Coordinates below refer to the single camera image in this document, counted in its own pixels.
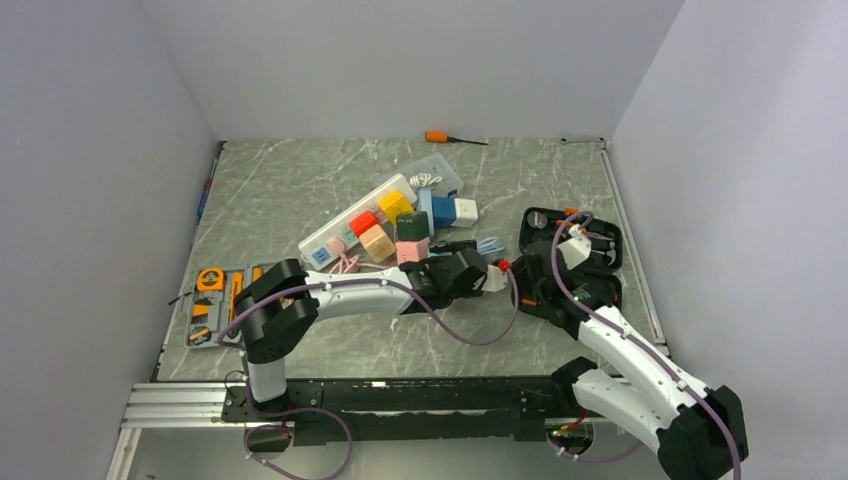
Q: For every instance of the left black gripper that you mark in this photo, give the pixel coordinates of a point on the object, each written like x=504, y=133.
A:
x=447, y=248

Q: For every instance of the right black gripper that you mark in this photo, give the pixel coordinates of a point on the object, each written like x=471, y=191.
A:
x=520, y=273

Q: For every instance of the pink cube socket adapter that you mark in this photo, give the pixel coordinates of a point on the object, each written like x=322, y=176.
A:
x=412, y=251

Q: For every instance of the blue cube socket adapter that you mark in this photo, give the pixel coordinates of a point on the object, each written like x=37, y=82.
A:
x=443, y=211

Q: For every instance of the white cube socket adapter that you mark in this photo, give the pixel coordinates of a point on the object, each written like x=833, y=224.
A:
x=466, y=212

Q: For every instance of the dark green cube adapter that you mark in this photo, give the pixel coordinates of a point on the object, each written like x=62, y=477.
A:
x=412, y=227

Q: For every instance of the beige cube socket adapter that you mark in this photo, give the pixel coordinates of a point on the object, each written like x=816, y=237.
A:
x=377, y=244

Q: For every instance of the light blue power strip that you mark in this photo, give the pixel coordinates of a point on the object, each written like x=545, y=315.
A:
x=425, y=204

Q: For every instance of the yellow cube socket adapter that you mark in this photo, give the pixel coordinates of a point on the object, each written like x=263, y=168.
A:
x=395, y=204

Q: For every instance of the red cube socket adapter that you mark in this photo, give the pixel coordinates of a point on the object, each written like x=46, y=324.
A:
x=363, y=222

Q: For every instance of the white power strip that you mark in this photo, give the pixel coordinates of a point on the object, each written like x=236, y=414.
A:
x=323, y=247

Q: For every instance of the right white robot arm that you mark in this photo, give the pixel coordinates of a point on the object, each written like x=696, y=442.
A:
x=696, y=431

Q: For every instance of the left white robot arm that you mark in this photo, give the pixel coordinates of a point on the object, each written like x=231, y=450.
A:
x=274, y=313

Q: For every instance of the black tool case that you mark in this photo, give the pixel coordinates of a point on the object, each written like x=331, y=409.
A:
x=599, y=270

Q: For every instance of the clear plastic organizer box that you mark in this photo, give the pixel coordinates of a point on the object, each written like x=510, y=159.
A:
x=433, y=172

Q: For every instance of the orange tape measure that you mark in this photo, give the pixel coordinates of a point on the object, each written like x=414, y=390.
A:
x=211, y=279

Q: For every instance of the grey tool tray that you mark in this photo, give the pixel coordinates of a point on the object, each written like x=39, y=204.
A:
x=210, y=312

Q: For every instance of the blue red pen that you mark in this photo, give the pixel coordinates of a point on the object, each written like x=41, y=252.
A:
x=206, y=190

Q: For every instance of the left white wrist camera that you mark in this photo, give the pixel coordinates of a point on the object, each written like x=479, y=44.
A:
x=498, y=277

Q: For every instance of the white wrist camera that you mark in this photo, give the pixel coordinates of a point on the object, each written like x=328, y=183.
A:
x=498, y=277
x=576, y=249

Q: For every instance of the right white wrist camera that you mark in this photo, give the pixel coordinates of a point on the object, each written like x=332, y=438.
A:
x=576, y=249

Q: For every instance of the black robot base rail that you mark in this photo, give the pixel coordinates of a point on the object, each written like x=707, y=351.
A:
x=322, y=411

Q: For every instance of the orange handled screwdriver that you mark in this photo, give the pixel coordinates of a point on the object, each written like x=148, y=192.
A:
x=437, y=137

